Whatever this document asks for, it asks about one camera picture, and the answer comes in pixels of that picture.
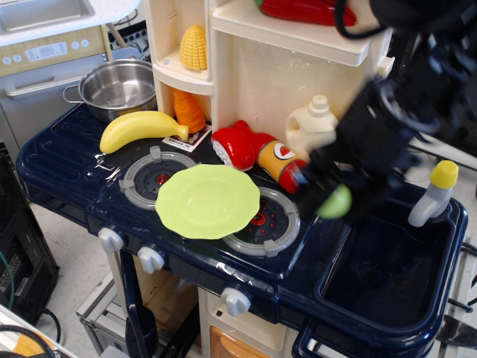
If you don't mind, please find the navy toy kitchen counter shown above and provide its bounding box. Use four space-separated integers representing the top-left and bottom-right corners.
16 105 468 357

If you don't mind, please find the grey yellow toy faucet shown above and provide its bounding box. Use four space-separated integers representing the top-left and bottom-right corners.
408 160 459 227

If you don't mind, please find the grey stove knob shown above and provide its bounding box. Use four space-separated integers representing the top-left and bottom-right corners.
137 246 165 274
98 227 124 254
221 287 251 317

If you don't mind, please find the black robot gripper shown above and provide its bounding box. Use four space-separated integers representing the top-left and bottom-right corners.
294 80 420 220

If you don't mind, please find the red toy chili pepper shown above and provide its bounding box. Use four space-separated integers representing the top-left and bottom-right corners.
254 0 336 26

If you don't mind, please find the black computer case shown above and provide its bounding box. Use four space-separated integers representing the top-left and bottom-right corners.
1 154 60 325

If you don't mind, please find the grey middle stove knob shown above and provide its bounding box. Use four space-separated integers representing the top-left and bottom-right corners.
137 246 165 274

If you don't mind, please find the grey left stove knob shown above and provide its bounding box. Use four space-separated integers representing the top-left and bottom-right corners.
98 227 124 254

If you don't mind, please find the grey stove burner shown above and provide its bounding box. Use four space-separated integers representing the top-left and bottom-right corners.
224 187 301 257
119 146 197 210

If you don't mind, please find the yellow toy banana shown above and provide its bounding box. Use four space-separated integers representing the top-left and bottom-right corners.
99 110 189 154

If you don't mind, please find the grey right stove knob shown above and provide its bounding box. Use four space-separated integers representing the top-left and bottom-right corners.
221 287 251 317

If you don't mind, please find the stainless steel pot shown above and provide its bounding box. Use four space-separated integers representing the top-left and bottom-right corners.
63 59 157 123

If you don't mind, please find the cream toy detergent jug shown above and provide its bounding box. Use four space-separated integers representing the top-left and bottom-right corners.
285 95 339 162

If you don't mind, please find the toy dishwasher appliance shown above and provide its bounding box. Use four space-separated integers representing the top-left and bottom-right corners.
0 0 113 152

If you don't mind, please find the orange toy carrot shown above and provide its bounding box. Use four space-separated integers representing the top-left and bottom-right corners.
173 89 206 134

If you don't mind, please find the red toy ketchup bottle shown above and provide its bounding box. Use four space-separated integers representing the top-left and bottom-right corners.
233 120 306 194

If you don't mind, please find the yellow toy corn cob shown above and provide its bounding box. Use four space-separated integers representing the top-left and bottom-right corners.
180 25 208 70

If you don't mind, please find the green toy pear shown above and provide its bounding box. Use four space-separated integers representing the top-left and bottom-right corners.
317 184 353 219

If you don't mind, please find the grey left stove burner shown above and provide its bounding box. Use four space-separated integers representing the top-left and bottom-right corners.
119 146 197 210

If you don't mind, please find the light green plastic plate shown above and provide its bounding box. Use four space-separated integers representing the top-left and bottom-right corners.
155 164 260 239

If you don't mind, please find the grey right stove burner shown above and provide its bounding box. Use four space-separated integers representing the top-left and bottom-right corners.
224 187 301 257

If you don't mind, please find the cream toy kitchen shelf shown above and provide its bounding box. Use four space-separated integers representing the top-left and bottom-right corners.
144 1 394 142

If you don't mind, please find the small printed label card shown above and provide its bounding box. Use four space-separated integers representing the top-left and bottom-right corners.
162 125 212 154

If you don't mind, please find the yellow cloth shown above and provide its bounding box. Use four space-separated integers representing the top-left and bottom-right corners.
13 333 45 357

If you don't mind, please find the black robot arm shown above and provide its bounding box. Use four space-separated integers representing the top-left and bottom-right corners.
295 1 476 221

